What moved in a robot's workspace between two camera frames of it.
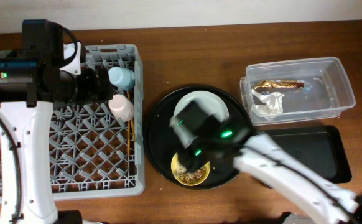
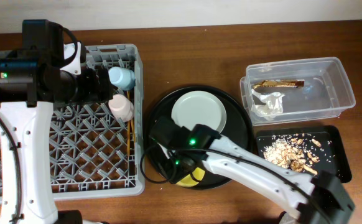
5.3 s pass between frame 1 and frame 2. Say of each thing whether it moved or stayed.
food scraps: moved
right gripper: moved
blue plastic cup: stayed
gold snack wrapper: stayed
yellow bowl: stayed
